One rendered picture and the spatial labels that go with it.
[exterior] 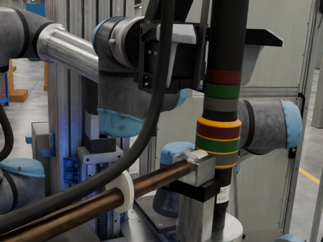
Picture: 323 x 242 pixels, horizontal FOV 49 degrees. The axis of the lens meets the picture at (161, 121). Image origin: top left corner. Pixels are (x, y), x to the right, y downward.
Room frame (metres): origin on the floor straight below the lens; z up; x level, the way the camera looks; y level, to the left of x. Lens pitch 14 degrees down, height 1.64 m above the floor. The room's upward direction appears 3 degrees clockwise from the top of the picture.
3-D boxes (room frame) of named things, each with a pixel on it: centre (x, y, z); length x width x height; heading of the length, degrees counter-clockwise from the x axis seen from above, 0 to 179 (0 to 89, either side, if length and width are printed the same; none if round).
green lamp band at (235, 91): (0.34, -0.06, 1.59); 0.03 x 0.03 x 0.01
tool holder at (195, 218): (0.33, -0.05, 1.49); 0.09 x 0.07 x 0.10; 142
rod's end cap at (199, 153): (0.31, -0.03, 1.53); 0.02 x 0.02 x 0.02; 52
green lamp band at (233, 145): (0.34, -0.06, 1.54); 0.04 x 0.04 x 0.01
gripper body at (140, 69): (0.45, 0.00, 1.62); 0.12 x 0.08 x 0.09; 27
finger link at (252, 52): (0.38, -0.08, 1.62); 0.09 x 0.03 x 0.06; 48
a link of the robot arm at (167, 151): (1.16, -0.07, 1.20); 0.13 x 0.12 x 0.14; 101
